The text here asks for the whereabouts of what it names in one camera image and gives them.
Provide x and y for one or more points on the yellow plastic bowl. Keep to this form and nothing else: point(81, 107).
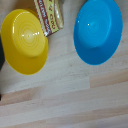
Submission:
point(28, 38)

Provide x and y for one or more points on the blue plastic bowl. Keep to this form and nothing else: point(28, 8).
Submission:
point(96, 30)

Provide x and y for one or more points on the red yellow snack box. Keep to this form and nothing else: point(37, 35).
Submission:
point(48, 15)

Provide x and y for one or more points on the black fabric storage box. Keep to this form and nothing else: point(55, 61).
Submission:
point(1, 56)

